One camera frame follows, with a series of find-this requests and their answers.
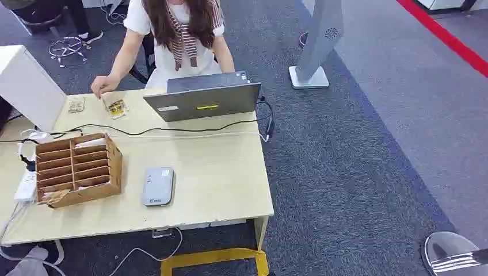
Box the grey kiosk stand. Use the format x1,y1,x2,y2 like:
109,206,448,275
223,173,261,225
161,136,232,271
288,0,345,90

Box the person seated at desk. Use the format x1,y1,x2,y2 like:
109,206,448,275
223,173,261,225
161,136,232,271
90,0,236,99

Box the pale card in sleeve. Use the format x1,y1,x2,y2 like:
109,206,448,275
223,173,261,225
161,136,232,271
67,95,86,114

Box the person's right hand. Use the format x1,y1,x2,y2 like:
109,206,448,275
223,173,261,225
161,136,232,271
90,75,120,99

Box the pale wooden desk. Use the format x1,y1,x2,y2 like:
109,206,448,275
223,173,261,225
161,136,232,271
0,88,275,252

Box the chrome chair base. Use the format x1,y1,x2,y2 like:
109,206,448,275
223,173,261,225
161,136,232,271
48,36,92,68

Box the white floor cable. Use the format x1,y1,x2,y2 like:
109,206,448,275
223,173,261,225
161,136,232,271
0,240,66,276

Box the standing person's legs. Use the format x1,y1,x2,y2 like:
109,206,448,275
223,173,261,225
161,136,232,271
64,0,104,45

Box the yellow floor tape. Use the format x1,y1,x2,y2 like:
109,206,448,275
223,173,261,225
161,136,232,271
160,247,270,276

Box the white power strip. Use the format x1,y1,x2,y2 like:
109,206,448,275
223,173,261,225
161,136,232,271
13,169,38,205

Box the black chair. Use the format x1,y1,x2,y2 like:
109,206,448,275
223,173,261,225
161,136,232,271
128,33,157,85

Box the thin white cable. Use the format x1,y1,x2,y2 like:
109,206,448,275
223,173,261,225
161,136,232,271
108,227,184,276

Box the red floor tape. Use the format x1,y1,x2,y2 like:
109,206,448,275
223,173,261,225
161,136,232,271
395,0,488,79

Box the card with yellow print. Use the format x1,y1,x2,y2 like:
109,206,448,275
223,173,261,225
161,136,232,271
101,91,129,120

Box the white card in box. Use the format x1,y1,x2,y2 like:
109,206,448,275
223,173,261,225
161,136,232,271
75,137,108,148

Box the white plug adapter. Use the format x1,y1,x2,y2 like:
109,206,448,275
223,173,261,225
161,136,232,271
19,129,54,146

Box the long black cable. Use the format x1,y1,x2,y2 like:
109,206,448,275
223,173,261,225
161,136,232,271
0,97,276,145

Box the wooden slotted card box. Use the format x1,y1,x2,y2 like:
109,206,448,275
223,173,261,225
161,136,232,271
35,132,124,209

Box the grey laptop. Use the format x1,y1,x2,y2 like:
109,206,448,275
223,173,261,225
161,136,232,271
143,71,262,122

